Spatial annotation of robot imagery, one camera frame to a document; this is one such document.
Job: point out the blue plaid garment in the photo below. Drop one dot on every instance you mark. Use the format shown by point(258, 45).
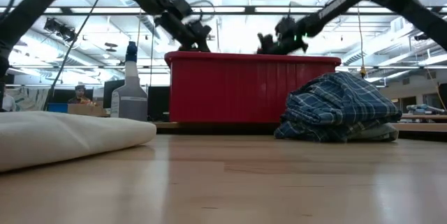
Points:
point(338, 109)

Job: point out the grey background robot arm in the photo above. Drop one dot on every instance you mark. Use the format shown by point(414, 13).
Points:
point(424, 109)

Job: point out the black overhead beam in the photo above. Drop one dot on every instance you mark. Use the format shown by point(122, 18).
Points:
point(244, 10)

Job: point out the red plastic bin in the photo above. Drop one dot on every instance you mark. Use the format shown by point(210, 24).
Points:
point(237, 91)

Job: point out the black monitor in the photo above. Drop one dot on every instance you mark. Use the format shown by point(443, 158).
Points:
point(113, 93)
point(159, 103)

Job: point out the spray bottle with blue nozzle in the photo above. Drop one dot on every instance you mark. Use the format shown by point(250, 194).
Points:
point(129, 98)

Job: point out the person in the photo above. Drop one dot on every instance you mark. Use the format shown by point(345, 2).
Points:
point(7, 103)
point(80, 95)

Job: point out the cardboard box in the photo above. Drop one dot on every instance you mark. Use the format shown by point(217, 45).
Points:
point(87, 110)

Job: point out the blue box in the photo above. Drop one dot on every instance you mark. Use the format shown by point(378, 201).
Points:
point(57, 108)

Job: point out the white canvas tote bag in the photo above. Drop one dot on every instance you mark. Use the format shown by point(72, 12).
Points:
point(63, 136)

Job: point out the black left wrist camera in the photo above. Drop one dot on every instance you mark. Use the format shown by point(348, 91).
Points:
point(182, 6)

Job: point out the black mounted camera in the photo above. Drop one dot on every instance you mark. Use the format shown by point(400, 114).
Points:
point(59, 28)

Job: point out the patterned white wall hanging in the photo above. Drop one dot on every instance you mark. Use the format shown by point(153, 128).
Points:
point(31, 99)

